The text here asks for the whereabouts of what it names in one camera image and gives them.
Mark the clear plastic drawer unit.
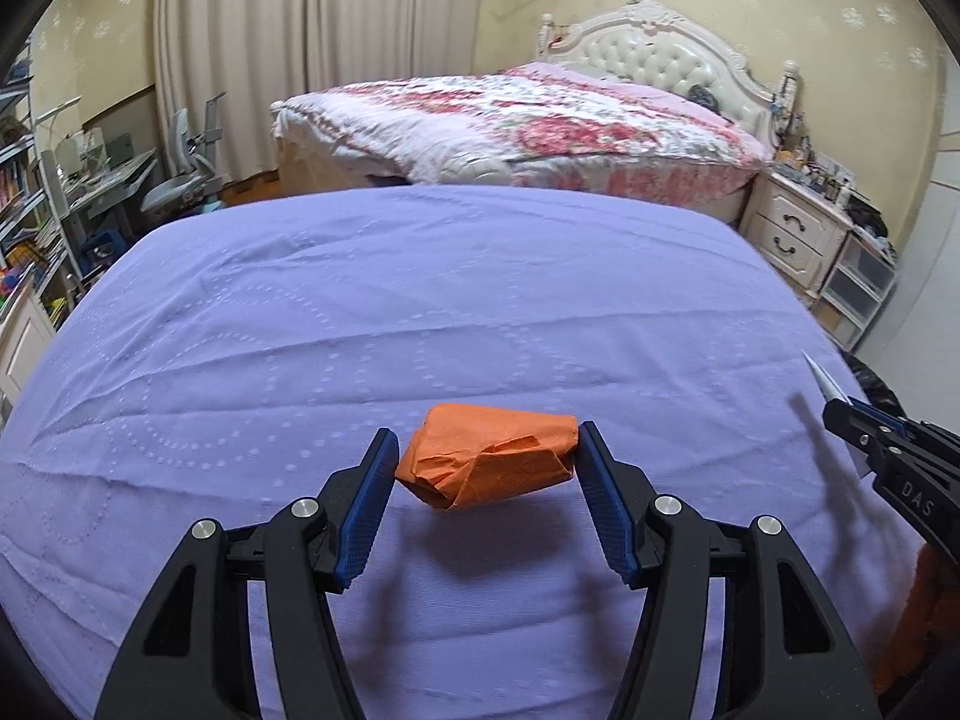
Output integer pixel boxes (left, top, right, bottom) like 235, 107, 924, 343
812, 227, 896, 353

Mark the desk with clutter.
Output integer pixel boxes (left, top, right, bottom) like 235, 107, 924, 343
32, 86, 163, 275

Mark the white tufted headboard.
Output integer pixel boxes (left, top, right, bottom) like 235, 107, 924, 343
535, 0, 781, 148

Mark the white nightstand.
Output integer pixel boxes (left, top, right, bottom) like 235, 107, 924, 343
739, 171, 853, 302

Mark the grey desk chair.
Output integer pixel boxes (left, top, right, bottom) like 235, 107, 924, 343
140, 93, 224, 223

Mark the beige curtain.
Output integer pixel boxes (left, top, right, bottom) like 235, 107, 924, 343
153, 0, 480, 179

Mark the bed with floral bedspread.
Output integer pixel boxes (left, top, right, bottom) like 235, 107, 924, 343
270, 64, 771, 208

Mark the purple tablecloth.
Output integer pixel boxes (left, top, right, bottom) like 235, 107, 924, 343
2, 187, 919, 718

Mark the bookshelf with books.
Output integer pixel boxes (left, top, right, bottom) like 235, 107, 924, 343
0, 44, 75, 418

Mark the white paper strip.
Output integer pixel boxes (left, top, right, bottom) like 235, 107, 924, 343
804, 353, 851, 405

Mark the black trash bin bag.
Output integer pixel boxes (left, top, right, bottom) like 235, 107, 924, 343
843, 353, 907, 418

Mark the orange paper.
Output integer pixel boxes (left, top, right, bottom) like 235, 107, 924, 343
395, 403, 578, 511

